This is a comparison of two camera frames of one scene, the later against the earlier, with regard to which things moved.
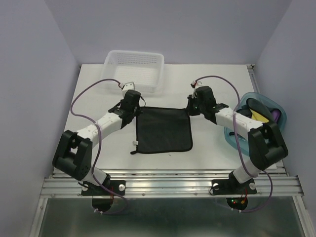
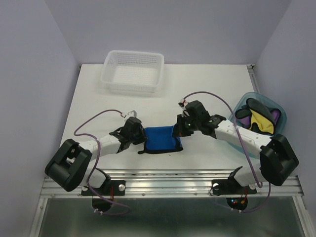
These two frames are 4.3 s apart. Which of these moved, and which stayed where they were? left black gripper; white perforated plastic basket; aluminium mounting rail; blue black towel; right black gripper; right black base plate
Moved: blue black towel; left black gripper; right black gripper
Stayed: white perforated plastic basket; right black base plate; aluminium mounting rail
